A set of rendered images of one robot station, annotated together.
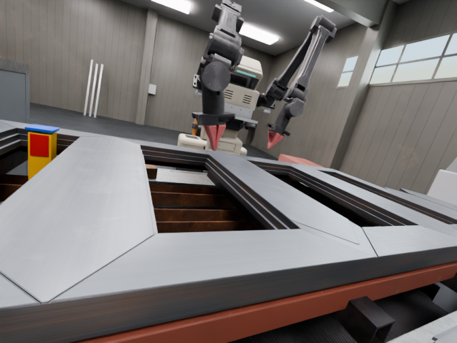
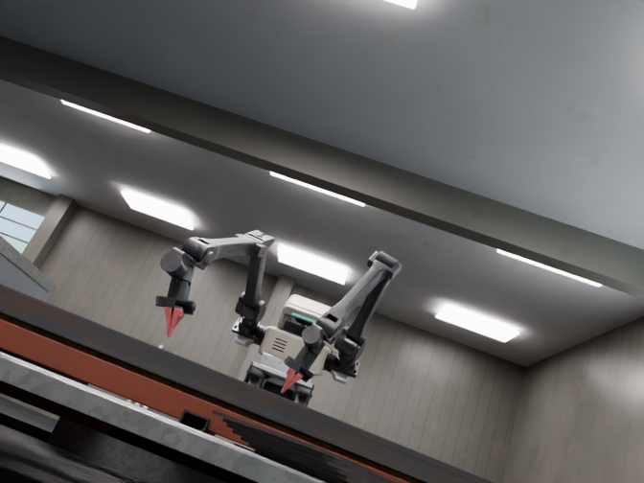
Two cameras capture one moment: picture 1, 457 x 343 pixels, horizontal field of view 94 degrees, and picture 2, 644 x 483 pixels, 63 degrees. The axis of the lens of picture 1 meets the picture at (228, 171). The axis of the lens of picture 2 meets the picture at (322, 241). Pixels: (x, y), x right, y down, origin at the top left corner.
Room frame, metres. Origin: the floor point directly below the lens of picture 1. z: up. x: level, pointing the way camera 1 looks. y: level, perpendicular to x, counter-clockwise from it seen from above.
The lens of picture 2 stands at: (-0.60, -0.83, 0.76)
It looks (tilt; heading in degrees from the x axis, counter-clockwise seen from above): 22 degrees up; 26
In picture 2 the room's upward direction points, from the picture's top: 22 degrees clockwise
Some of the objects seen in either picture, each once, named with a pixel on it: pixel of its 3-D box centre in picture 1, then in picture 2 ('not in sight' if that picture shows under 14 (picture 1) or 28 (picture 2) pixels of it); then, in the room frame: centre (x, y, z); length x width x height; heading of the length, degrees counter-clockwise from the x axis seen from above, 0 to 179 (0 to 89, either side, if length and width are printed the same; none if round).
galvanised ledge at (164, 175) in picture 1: (235, 183); not in sight; (1.21, -0.06, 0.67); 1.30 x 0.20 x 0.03; 117
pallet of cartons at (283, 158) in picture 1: (300, 169); not in sight; (4.99, -1.66, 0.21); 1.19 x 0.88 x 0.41; 19
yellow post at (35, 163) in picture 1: (43, 165); not in sight; (0.58, 0.53, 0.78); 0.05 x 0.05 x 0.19; 27
